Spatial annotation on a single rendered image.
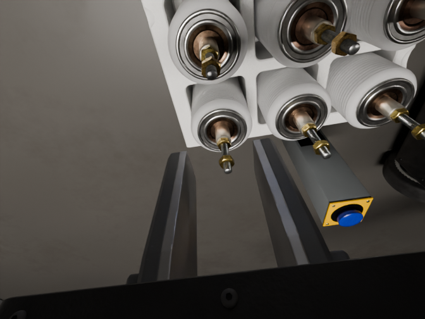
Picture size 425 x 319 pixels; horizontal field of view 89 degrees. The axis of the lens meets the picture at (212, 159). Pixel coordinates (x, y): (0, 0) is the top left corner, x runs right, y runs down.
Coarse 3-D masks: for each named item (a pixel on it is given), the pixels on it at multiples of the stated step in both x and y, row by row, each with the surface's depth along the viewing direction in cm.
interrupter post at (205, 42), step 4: (204, 40) 24; (208, 40) 24; (212, 40) 24; (200, 44) 24; (204, 44) 23; (208, 44) 22; (212, 44) 23; (216, 44) 24; (200, 48) 23; (216, 48) 23; (200, 52) 23; (200, 56) 23; (200, 60) 24
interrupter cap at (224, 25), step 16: (192, 16) 23; (208, 16) 23; (224, 16) 23; (192, 32) 24; (208, 32) 24; (224, 32) 24; (176, 48) 25; (192, 48) 25; (224, 48) 25; (240, 48) 25; (192, 64) 26; (224, 64) 26
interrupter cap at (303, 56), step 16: (304, 0) 23; (320, 0) 23; (336, 0) 23; (288, 16) 24; (304, 16) 24; (320, 16) 24; (336, 16) 24; (288, 32) 24; (336, 32) 25; (288, 48) 26; (304, 48) 26; (320, 48) 26
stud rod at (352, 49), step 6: (330, 30) 21; (324, 36) 21; (330, 36) 20; (330, 42) 20; (342, 42) 18; (348, 42) 18; (354, 42) 18; (342, 48) 18; (348, 48) 18; (354, 48) 18; (348, 54) 18
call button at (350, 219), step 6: (342, 210) 37; (348, 210) 37; (354, 210) 36; (342, 216) 37; (348, 216) 36; (354, 216) 36; (360, 216) 36; (342, 222) 37; (348, 222) 37; (354, 222) 37
